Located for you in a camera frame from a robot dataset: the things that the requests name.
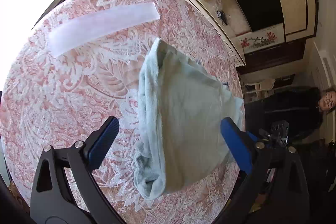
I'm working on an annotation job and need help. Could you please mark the light green fleece sweater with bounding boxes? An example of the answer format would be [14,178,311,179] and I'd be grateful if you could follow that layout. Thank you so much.
[134,39,244,200]

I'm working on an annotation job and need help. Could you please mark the woman with glasses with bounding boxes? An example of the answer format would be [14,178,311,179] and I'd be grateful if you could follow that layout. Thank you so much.
[245,86,335,143]

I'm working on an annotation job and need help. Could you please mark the pink white lace tablecloth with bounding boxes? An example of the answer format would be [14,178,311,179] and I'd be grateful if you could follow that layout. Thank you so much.
[1,0,242,223]

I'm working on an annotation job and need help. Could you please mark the red floral calendar picture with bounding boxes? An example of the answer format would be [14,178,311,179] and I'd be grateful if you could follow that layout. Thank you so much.
[237,23,285,54]

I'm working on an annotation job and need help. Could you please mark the clear storage bag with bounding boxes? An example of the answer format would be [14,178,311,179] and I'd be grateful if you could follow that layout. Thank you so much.
[48,2,161,58]

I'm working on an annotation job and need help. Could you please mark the white ornate tv cabinet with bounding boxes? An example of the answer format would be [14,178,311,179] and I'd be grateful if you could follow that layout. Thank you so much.
[185,0,246,67]

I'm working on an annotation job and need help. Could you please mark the clear plastic wrap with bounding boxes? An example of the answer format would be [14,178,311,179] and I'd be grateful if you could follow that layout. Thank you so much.
[212,0,223,12]

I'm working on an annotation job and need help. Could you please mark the black cable device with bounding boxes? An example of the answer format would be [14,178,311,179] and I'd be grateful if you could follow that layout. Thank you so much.
[217,10,228,26]

